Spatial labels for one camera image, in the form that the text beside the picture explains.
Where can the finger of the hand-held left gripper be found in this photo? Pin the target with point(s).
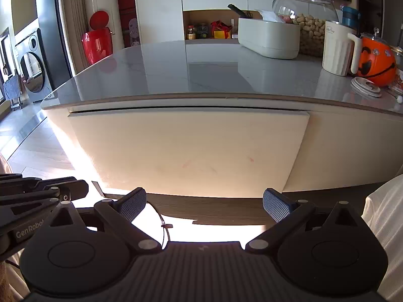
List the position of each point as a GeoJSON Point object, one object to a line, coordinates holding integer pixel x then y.
{"type": "Point", "coordinates": [77, 190]}
{"type": "Point", "coordinates": [19, 179]}

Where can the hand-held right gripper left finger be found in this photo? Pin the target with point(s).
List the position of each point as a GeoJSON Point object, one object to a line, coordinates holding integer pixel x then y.
{"type": "Point", "coordinates": [133, 207]}

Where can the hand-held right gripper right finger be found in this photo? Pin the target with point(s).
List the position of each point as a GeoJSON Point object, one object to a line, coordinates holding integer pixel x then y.
{"type": "Point", "coordinates": [277, 207]}

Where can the wooden box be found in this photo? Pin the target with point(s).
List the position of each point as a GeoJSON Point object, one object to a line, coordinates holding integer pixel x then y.
{"type": "Point", "coordinates": [189, 154]}

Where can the blue hanging cloth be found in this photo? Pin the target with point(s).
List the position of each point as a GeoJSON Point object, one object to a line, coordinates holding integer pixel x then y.
{"type": "Point", "coordinates": [12, 88]}

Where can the person's white garment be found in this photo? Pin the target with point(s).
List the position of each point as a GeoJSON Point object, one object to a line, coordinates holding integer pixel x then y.
{"type": "Point", "coordinates": [385, 226]}

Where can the grey washing machine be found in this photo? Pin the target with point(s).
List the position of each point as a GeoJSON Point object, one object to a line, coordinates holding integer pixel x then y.
{"type": "Point", "coordinates": [31, 69]}

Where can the grey top cream table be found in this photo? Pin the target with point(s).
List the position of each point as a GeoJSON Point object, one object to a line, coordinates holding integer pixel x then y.
{"type": "Point", "coordinates": [157, 66]}

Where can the red pedal bin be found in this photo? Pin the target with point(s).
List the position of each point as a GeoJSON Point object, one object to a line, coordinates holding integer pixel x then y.
{"type": "Point", "coordinates": [97, 44]}

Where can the grey round lid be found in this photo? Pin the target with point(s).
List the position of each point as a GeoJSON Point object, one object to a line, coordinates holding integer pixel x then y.
{"type": "Point", "coordinates": [365, 87]}

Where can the pink skateboard deck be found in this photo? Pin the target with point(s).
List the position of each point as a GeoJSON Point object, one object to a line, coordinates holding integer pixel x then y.
{"type": "Point", "coordinates": [134, 33]}

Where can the white ribbed pitcher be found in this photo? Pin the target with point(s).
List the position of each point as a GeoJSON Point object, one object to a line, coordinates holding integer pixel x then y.
{"type": "Point", "coordinates": [337, 50]}

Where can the beige curtain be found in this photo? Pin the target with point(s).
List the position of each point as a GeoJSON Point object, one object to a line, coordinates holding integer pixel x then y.
{"type": "Point", "coordinates": [77, 22]}

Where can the white oval organiser box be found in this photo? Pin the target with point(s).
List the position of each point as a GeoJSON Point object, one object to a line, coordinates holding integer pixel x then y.
{"type": "Point", "coordinates": [267, 39]}

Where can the dark tall appliance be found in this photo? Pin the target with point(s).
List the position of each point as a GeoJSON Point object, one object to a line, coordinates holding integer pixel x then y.
{"type": "Point", "coordinates": [47, 12]}

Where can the orange pumpkin bucket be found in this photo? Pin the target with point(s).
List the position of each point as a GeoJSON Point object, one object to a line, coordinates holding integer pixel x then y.
{"type": "Point", "coordinates": [376, 63]}

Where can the small amber jar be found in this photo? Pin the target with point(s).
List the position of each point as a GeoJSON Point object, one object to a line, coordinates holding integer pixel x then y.
{"type": "Point", "coordinates": [191, 33]}

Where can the red gift bag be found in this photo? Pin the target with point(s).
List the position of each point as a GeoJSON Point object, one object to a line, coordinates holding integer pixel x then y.
{"type": "Point", "coordinates": [221, 30]}

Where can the dark patterned tin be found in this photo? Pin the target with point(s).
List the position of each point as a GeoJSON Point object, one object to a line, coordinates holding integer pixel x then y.
{"type": "Point", "coordinates": [203, 31]}

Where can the clear plastic bag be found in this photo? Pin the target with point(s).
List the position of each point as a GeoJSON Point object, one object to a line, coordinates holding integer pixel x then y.
{"type": "Point", "coordinates": [269, 15]}

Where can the glass dome peanut jar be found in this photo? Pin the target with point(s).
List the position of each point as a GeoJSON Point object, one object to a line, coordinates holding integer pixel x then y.
{"type": "Point", "coordinates": [308, 12]}

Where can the blue insulated cup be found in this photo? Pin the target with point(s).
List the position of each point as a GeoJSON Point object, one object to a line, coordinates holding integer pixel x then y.
{"type": "Point", "coordinates": [351, 15]}

